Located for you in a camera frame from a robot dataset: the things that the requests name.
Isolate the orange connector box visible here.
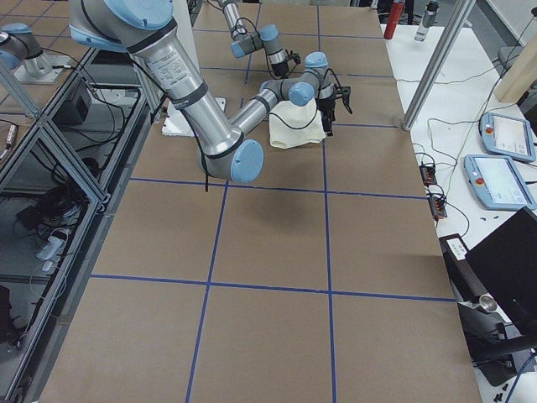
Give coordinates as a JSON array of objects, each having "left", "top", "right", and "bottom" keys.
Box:
[
  {"left": 427, "top": 193, "right": 447, "bottom": 222},
  {"left": 419, "top": 163, "right": 437, "bottom": 186}
]

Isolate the cream long-sleeve cat shirt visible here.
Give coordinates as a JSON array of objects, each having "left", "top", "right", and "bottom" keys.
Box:
[{"left": 268, "top": 100, "right": 326, "bottom": 149}]

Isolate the red bottle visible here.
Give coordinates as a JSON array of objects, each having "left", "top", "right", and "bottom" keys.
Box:
[{"left": 383, "top": 0, "right": 405, "bottom": 40}]

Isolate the upper orange connector box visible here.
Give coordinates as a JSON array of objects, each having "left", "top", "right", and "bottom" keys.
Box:
[{"left": 419, "top": 163, "right": 437, "bottom": 186}]

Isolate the teach pendant tablet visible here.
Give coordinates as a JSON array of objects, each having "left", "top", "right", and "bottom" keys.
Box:
[
  {"left": 463, "top": 154, "right": 536, "bottom": 212},
  {"left": 479, "top": 113, "right": 536, "bottom": 163}
]

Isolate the upper teach pendant tablet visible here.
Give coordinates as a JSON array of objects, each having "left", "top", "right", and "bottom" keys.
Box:
[{"left": 479, "top": 113, "right": 536, "bottom": 163}]

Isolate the clear water bottle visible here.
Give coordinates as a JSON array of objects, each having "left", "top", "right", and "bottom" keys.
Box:
[{"left": 414, "top": 0, "right": 439, "bottom": 42}]

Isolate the aluminium frame post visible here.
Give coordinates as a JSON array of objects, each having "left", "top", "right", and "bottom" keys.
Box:
[{"left": 402, "top": 0, "right": 476, "bottom": 131}]

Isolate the lower orange connector box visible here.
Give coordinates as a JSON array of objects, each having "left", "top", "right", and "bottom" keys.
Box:
[{"left": 427, "top": 193, "right": 447, "bottom": 222}]

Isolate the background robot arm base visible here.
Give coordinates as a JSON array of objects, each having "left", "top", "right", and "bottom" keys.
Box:
[{"left": 1, "top": 23, "right": 71, "bottom": 84}]

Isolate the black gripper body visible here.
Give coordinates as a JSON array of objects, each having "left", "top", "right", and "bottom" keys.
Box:
[
  {"left": 271, "top": 60, "right": 290, "bottom": 78},
  {"left": 317, "top": 94, "right": 336, "bottom": 121}
]

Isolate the lower teach pendant tablet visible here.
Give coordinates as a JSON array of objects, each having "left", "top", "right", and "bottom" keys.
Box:
[{"left": 463, "top": 154, "right": 536, "bottom": 212}]

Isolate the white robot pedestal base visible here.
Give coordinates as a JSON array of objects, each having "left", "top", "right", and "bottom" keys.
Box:
[{"left": 162, "top": 97, "right": 226, "bottom": 137}]

